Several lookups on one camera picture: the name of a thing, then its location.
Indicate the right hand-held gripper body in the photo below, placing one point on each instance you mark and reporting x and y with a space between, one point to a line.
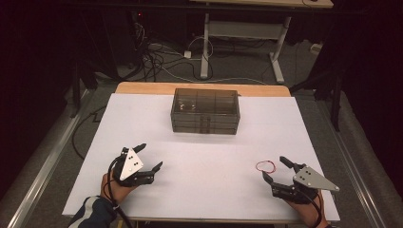
309 179

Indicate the black metal stand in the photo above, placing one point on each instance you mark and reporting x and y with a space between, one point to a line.
76 88
335 101

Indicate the white power adapter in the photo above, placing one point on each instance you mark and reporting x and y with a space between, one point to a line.
187 54

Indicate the white power strip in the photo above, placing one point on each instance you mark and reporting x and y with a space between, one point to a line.
315 47

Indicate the white frame desk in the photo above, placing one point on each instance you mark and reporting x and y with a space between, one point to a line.
244 30

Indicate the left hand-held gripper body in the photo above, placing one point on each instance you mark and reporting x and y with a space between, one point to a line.
131 164

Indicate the person's right hand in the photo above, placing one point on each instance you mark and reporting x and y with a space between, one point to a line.
312 213

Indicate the aluminium floor rail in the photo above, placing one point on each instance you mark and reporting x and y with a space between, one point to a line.
47 164
351 164

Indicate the smoky transparent drawer organizer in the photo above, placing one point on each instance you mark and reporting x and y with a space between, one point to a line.
206 104

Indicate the white table mat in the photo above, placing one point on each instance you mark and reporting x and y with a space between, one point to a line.
206 190

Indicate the person's left hand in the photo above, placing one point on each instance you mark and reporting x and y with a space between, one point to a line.
114 191

